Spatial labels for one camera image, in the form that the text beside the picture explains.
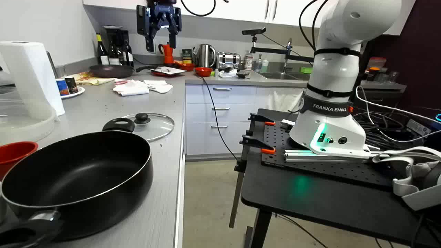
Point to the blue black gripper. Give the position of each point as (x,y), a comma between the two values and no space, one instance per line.
(155,15)

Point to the glass lid with black knob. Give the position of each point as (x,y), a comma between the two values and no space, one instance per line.
(149,125)

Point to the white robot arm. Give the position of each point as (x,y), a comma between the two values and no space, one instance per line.
(325,124)

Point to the black cooking pot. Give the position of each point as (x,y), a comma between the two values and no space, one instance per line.
(76,187)

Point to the red pitcher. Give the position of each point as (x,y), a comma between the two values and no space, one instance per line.
(167,51)

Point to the white plate with red rim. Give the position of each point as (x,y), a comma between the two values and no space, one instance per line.
(167,70)

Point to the black coffee machine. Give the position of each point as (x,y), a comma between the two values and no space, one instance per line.
(118,53)

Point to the silver electric kettle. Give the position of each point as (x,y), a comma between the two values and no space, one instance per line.
(207,55)

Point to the small red bowl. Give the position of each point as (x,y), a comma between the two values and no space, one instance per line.
(203,71)

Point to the dark wine bottle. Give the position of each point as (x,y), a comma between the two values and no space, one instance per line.
(103,53)

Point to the white folded cloth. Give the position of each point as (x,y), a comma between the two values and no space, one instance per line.
(130,86)

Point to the silver toaster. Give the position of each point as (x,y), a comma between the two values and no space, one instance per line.
(229,59)

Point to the black frying pan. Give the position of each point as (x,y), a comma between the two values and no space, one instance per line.
(115,70)

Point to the white kitchen drawer cabinet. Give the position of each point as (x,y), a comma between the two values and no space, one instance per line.
(217,115)

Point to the plate with small jars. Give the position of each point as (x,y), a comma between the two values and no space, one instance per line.
(70,88)

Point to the white paper towel roll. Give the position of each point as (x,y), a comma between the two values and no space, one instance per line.
(31,68)

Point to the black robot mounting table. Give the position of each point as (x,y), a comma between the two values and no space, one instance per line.
(344,203)

